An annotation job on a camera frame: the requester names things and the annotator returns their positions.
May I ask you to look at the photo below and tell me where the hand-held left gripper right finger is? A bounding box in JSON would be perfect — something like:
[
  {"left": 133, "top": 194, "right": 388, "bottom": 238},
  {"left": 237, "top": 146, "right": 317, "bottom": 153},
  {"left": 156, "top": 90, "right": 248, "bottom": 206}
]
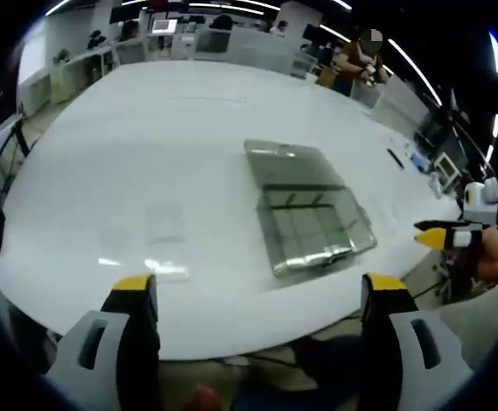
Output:
[{"left": 359, "top": 273, "right": 475, "bottom": 411}]

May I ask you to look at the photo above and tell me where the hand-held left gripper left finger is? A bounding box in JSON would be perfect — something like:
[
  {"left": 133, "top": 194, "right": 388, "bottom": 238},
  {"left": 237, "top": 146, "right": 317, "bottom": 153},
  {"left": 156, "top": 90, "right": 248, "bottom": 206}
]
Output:
[{"left": 45, "top": 273, "right": 163, "bottom": 411}]

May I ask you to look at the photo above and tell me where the clear dual guide fixture box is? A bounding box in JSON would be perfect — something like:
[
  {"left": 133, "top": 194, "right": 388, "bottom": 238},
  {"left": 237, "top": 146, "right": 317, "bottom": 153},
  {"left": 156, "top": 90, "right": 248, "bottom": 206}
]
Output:
[{"left": 243, "top": 138, "right": 379, "bottom": 280}]

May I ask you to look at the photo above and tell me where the person's left hand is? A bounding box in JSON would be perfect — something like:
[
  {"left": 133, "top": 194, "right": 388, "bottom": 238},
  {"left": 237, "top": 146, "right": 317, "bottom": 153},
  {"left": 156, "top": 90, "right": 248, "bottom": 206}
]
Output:
[{"left": 187, "top": 384, "right": 222, "bottom": 411}]

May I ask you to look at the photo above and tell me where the small white screen device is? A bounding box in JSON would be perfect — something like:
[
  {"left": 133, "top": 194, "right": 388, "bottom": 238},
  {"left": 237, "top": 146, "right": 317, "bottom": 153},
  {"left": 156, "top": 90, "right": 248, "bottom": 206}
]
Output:
[{"left": 433, "top": 150, "right": 465, "bottom": 193}]

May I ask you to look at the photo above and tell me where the blue small item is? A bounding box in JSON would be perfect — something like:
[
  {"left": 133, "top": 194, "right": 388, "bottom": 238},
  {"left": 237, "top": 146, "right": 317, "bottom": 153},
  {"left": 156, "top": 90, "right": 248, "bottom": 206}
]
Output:
[{"left": 408, "top": 152, "right": 430, "bottom": 173}]

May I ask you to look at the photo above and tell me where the black pen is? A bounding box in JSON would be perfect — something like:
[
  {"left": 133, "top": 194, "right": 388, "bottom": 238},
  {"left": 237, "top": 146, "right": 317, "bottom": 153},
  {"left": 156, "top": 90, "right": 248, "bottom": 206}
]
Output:
[{"left": 386, "top": 147, "right": 406, "bottom": 170}]

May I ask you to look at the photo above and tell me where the black chair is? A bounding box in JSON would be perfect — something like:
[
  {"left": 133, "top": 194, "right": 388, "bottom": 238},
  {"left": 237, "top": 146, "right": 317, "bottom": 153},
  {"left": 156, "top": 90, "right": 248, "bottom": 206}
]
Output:
[{"left": 0, "top": 113, "right": 33, "bottom": 258}]

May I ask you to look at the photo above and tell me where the white side counter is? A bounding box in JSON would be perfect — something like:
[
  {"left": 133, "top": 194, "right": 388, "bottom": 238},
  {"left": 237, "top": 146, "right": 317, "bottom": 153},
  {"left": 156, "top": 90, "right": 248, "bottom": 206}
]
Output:
[{"left": 48, "top": 45, "right": 120, "bottom": 106}]

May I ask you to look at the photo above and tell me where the white framed monitor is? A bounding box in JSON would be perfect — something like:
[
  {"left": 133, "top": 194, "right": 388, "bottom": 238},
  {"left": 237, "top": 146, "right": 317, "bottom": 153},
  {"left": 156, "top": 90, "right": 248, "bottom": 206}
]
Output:
[{"left": 151, "top": 18, "right": 179, "bottom": 36}]

